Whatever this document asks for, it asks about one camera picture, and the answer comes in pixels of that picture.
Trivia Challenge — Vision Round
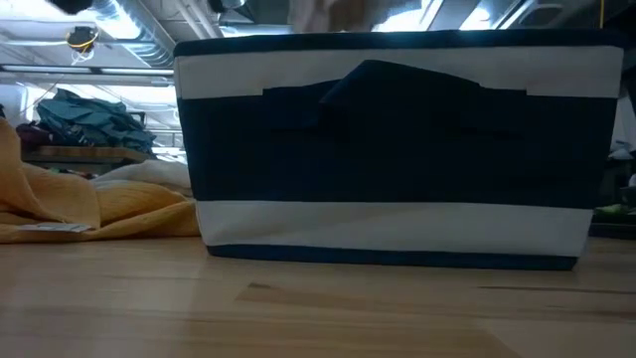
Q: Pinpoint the purple cloth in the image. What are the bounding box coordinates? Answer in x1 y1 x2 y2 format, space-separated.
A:
15 122 51 148

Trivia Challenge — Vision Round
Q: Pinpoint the teal cloth pile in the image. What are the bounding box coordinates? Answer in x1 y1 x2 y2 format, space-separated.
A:
35 88 158 155

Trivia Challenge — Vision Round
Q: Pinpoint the yellow waffle towel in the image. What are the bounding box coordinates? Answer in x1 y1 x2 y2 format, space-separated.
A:
0 117 201 245

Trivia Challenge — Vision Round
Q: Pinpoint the black ceiling cord reel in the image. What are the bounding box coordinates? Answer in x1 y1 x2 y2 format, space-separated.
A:
67 26 99 64

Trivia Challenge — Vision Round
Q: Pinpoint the long ceiling light bar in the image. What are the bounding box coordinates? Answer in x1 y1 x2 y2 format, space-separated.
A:
0 63 175 77

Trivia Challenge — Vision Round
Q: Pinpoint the white terry towel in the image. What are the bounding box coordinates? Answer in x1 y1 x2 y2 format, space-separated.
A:
91 158 194 198

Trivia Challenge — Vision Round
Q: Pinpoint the navy white striped fabric bin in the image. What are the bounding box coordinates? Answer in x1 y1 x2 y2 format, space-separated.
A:
172 28 626 272

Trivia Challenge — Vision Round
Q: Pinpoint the white paper label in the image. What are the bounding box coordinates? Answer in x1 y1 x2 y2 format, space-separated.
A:
17 222 95 234

